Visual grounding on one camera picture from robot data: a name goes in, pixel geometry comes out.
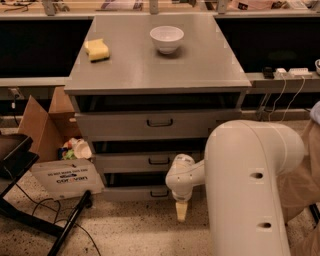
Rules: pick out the grey middle drawer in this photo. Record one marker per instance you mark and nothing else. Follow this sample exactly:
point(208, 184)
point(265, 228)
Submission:
point(134, 162)

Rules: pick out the grey drawer cabinet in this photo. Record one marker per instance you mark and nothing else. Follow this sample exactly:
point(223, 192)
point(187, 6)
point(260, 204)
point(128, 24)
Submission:
point(213, 100)

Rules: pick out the grey long workbench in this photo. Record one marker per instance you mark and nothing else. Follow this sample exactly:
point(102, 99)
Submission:
point(36, 81)

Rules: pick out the grey top drawer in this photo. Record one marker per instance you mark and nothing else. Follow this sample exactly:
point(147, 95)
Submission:
point(99, 126)

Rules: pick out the black power adapter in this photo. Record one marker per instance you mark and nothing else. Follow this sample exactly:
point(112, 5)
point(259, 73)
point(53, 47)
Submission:
point(268, 73)

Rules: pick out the black stand leg right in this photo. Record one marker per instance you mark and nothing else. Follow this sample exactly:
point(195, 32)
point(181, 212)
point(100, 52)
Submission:
point(315, 213)

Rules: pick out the white ceramic bowl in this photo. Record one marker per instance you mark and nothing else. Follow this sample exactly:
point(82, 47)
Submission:
point(166, 39)

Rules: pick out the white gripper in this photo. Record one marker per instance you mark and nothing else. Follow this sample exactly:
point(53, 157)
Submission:
point(182, 196)

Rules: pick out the grey drawer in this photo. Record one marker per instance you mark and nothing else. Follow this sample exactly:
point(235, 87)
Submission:
point(134, 162)
point(99, 126)
point(137, 193)

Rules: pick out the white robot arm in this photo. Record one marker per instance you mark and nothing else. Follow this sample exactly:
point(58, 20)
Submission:
point(258, 176)

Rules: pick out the grey bottom drawer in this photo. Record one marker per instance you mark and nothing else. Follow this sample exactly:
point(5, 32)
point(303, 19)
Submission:
point(137, 193)

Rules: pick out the white power strip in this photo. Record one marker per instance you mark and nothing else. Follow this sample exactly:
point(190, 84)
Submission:
point(293, 73)

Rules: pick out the brown cardboard box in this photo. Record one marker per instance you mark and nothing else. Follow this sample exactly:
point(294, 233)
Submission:
point(49, 130)

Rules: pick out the white crumpled trash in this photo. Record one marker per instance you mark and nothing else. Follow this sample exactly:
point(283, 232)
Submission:
point(74, 149)

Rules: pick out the yellow sponge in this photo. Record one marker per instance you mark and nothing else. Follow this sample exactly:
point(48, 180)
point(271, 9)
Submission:
point(96, 50)

